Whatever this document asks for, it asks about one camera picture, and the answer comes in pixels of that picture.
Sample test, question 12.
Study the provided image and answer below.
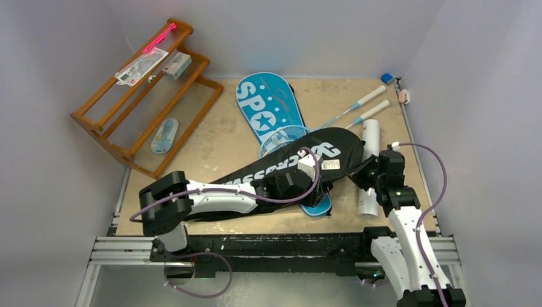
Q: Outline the black Crossway racket cover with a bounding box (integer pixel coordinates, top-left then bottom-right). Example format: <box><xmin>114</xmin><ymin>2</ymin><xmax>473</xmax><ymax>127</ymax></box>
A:
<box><xmin>187</xmin><ymin>127</ymin><xmax>364</xmax><ymax>221</ymax></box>

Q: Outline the light blue badminton racket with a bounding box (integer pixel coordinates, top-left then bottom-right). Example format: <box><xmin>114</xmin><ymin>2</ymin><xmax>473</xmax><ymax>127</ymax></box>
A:
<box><xmin>345</xmin><ymin>100</ymin><xmax>391</xmax><ymax>129</ymax></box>
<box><xmin>258</xmin><ymin>85</ymin><xmax>386</xmax><ymax>158</ymax></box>

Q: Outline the blue racket cover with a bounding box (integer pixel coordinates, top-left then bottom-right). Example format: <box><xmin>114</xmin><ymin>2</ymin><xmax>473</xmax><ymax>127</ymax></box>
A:
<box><xmin>235</xmin><ymin>72</ymin><xmax>332</xmax><ymax>217</ymax></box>

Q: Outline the small blue block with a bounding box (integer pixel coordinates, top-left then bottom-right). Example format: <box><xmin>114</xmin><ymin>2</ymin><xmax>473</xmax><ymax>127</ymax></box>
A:
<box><xmin>380</xmin><ymin>73</ymin><xmax>396</xmax><ymax>85</ymax></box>

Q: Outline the white shuttlecock tube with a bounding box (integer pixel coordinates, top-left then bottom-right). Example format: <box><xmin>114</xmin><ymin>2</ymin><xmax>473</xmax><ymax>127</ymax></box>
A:
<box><xmin>357</xmin><ymin>119</ymin><xmax>381</xmax><ymax>220</ymax></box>

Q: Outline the wooden shelf rack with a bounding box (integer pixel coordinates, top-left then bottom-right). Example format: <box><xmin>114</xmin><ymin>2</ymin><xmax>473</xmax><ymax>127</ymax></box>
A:
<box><xmin>70</xmin><ymin>18</ymin><xmax>224</xmax><ymax>178</ymax></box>

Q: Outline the pink white clip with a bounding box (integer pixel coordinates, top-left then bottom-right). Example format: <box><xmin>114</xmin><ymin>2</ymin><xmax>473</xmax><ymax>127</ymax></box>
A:
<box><xmin>398</xmin><ymin>89</ymin><xmax>410</xmax><ymax>105</ymax></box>

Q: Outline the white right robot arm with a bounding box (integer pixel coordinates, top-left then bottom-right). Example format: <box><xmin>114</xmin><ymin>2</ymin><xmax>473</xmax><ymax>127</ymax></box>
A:
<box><xmin>348</xmin><ymin>150</ymin><xmax>467</xmax><ymax>306</ymax></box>

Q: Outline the black metal base frame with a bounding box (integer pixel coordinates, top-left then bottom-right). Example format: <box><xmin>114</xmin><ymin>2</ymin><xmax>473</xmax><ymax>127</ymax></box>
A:
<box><xmin>86</xmin><ymin>226</ymin><xmax>460</xmax><ymax>281</ymax></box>

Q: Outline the blue white plastic packet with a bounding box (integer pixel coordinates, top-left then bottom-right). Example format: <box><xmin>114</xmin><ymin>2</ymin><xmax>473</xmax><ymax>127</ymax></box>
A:
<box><xmin>151</xmin><ymin>118</ymin><xmax>179</xmax><ymax>154</ymax></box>

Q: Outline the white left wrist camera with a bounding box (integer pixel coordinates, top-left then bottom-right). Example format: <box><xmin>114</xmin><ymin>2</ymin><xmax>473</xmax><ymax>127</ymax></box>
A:
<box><xmin>297</xmin><ymin>154</ymin><xmax>322</xmax><ymax>177</ymax></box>

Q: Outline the clear stationery packet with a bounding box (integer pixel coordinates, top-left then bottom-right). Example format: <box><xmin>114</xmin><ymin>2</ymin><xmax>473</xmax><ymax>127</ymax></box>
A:
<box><xmin>114</xmin><ymin>47</ymin><xmax>169</xmax><ymax>86</ymax></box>

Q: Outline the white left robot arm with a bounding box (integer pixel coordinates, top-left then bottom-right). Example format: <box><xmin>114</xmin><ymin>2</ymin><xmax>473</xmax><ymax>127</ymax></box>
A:
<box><xmin>129</xmin><ymin>166</ymin><xmax>321</xmax><ymax>262</ymax></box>

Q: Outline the small white box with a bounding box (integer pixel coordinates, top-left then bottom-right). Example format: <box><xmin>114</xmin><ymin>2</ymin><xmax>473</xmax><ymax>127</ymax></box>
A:
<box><xmin>162</xmin><ymin>52</ymin><xmax>192</xmax><ymax>81</ymax></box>

